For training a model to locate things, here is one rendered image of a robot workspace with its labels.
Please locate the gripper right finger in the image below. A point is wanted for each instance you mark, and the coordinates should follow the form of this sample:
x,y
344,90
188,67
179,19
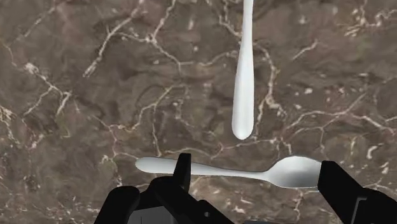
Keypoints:
x,y
347,192

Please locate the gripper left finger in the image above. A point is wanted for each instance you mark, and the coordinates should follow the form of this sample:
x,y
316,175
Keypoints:
x,y
173,192

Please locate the white spoon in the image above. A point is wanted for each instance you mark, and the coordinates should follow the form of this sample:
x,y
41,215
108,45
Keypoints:
x,y
291,172

